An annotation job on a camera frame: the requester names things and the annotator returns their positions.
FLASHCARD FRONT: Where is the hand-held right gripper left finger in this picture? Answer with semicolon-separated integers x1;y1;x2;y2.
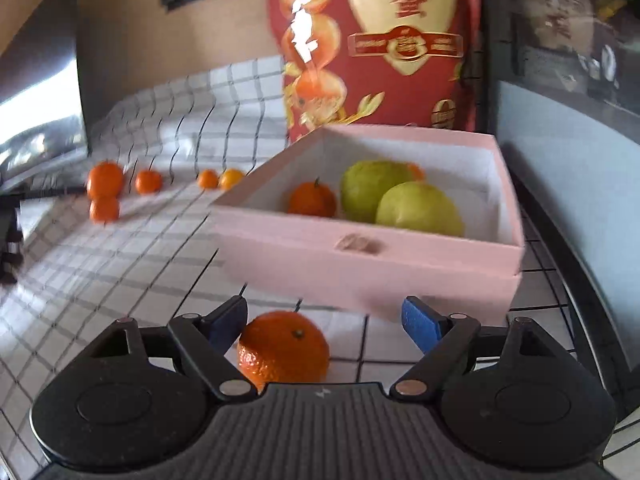
87;295;256;403

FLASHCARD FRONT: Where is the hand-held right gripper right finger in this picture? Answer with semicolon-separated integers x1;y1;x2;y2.
389;295;558;403

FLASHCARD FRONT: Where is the pink cardboard box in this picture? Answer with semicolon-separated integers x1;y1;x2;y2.
207;125;526;328

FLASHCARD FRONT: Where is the large smooth orange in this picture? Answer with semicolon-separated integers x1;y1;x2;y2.
86;161;125;199

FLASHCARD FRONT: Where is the small yellow-orange citrus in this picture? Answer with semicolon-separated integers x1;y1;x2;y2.
218;168;246;192

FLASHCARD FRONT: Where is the white black-checked cloth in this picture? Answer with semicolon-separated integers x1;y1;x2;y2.
0;55;640;480

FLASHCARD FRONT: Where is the red printed snack bag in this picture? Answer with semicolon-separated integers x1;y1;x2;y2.
260;0;483;143

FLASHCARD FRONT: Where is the glass-sided computer case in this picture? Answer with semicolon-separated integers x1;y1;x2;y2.
480;0;640;161

